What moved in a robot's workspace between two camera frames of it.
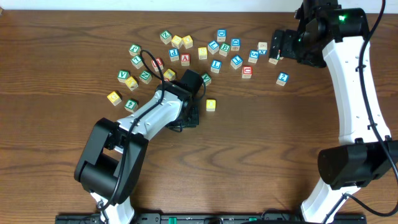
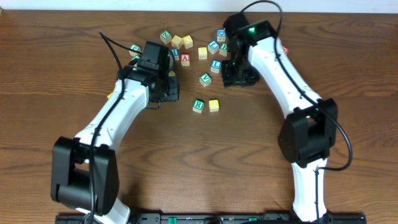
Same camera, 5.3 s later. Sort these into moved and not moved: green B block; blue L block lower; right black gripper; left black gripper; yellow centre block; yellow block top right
Moved: left black gripper; right black gripper
Not moved: green B block; yellow centre block; yellow block top right; blue L block lower
